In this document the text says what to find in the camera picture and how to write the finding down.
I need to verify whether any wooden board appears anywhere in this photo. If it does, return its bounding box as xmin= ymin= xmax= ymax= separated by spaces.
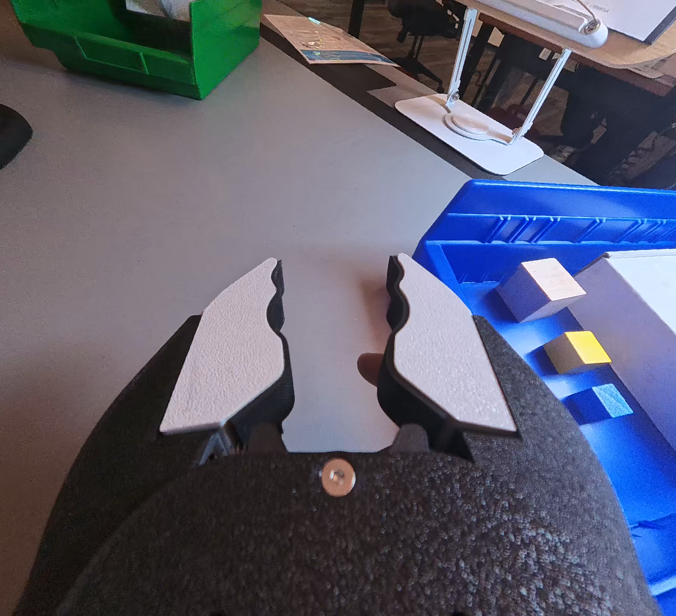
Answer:
xmin=422 ymin=0 xmax=676 ymax=70

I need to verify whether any green plastic bin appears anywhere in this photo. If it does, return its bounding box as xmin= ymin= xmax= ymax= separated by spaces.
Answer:
xmin=0 ymin=0 xmax=265 ymax=101

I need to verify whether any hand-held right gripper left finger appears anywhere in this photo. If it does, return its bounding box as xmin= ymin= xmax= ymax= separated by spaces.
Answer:
xmin=158 ymin=257 xmax=295 ymax=436

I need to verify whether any black office chair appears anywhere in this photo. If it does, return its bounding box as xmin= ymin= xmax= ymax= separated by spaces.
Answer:
xmin=387 ymin=0 xmax=461 ymax=93

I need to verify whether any printed paper leaflet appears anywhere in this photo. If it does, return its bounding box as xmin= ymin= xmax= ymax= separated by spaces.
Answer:
xmin=263 ymin=13 xmax=399 ymax=67

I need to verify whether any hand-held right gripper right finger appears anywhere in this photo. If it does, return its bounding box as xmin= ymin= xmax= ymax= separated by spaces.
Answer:
xmin=376 ymin=253 xmax=518 ymax=452

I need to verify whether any white document stand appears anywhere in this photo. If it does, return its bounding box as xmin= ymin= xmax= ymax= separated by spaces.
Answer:
xmin=395 ymin=0 xmax=611 ymax=177

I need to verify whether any blue plastic bin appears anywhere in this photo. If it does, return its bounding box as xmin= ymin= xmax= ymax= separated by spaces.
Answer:
xmin=412 ymin=179 xmax=676 ymax=616

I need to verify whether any yellow wooden cube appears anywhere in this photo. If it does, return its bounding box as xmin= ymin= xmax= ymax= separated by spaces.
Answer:
xmin=544 ymin=331 xmax=613 ymax=375

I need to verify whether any black mesh chair armrest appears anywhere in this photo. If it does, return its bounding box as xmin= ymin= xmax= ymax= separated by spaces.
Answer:
xmin=0 ymin=103 xmax=34 ymax=171

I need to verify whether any blue wooden cube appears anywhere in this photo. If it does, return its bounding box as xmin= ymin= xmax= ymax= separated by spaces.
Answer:
xmin=562 ymin=383 xmax=634 ymax=425

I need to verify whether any natural wooden cube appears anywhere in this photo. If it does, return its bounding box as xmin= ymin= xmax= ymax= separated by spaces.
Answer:
xmin=495 ymin=258 xmax=587 ymax=323

